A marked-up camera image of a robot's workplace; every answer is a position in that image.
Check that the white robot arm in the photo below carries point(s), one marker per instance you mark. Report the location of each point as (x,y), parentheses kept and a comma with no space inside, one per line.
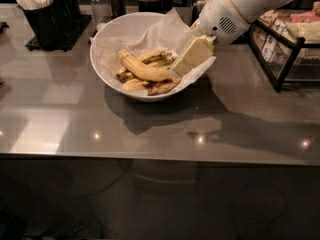
(225,20)

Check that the white ceramic bowl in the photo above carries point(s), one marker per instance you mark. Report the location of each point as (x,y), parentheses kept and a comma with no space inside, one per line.
(113,80)

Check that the black rubber mat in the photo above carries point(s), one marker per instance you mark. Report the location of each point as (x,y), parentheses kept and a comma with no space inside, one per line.
(69,38)

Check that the white paper bowl liner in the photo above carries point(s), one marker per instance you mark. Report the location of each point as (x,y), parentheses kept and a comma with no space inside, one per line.
(156,34)

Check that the front bruised yellow banana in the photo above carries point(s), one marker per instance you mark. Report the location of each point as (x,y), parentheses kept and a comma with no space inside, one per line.
(152,88)

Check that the salt shaker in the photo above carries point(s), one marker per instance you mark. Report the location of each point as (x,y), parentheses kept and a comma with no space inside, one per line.
(100,10)

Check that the black wire condiment rack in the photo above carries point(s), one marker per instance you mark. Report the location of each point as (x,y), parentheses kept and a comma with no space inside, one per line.
(287,46)

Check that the black cutlery holder front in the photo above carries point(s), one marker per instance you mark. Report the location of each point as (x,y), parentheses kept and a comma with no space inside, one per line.
(42,20)

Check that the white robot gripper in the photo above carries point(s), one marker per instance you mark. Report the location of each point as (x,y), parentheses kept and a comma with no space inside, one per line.
(220,17)

